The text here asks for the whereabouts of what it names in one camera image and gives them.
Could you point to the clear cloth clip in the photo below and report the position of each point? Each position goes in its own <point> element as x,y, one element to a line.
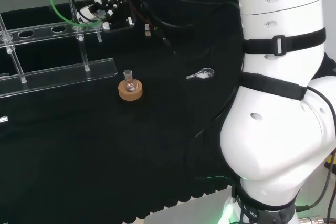
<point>3,119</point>

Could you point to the black bench cloth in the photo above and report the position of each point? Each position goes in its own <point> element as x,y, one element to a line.
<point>92,155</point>

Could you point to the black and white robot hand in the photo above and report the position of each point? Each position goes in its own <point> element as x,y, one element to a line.
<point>115,11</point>

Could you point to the clear plastic funnel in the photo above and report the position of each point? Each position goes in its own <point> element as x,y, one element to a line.
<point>99,36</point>

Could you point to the clear acrylic funnel stand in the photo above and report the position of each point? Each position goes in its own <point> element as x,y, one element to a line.
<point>65,73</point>

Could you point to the small round-bottom glass flask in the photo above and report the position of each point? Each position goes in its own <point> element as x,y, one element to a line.
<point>129,83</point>

